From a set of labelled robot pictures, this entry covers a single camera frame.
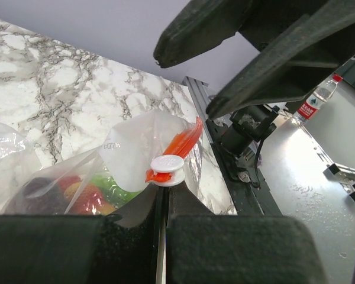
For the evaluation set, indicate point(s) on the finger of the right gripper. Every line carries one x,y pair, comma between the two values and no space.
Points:
294,63
201,26

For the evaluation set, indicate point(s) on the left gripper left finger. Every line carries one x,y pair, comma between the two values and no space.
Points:
139,238

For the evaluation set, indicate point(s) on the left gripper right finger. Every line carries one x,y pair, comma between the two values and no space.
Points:
187,252

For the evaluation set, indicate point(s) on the zip bag with red fruit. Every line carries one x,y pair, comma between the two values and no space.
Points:
154,148

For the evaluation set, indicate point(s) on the zip bag with yellow fruit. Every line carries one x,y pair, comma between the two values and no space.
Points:
18,161

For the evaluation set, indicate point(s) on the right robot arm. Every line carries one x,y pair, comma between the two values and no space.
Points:
265,23

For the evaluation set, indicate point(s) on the fake green grapes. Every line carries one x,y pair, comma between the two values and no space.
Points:
112,192

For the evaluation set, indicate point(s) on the fake red strawberries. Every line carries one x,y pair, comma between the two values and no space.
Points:
90,201

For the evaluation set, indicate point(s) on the fake dark eggplant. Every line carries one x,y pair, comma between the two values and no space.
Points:
40,196

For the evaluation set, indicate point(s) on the plastic water bottle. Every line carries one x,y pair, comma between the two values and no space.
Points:
321,94

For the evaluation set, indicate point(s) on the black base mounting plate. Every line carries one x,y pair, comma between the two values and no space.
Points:
246,185

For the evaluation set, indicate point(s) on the aluminium frame rail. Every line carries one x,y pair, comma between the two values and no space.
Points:
197,90

